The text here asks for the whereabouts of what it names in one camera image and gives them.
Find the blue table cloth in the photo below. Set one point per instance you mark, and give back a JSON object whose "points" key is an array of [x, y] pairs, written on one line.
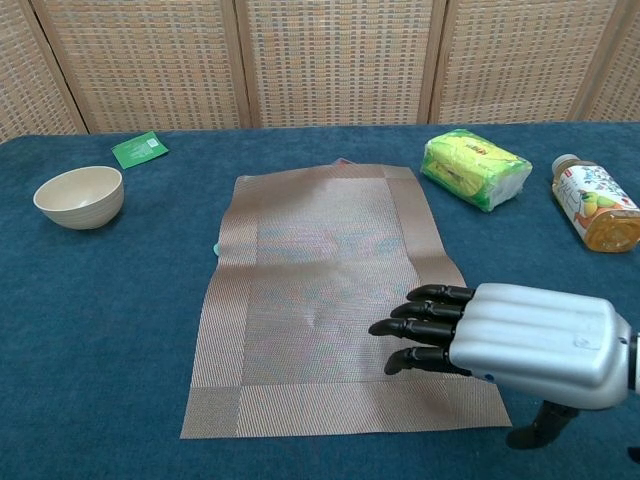
{"points": [[100, 325]]}

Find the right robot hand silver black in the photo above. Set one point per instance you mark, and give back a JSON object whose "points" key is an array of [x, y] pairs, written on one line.
{"points": [[540, 340]]}

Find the brown woven placemat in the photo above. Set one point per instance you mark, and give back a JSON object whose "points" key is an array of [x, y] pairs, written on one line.
{"points": [[300, 300]]}

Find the beige bowl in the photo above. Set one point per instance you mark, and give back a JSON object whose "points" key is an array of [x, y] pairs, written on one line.
{"points": [[77, 200]]}

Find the woven bamboo screen panel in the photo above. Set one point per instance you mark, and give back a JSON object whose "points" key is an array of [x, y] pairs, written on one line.
{"points": [[25, 90], [150, 65], [340, 60], [520, 60], [622, 65]]}

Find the tea bottle with printed label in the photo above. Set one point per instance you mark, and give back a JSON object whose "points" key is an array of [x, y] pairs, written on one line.
{"points": [[595, 205]]}

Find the yellow-green tissue pack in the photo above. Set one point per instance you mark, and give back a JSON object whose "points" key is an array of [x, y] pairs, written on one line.
{"points": [[470, 167]]}

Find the green square sachet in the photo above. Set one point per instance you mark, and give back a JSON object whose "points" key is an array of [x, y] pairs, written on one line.
{"points": [[139, 150]]}

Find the red ink pad clear case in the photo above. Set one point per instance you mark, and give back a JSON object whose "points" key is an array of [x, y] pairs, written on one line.
{"points": [[342, 161]]}

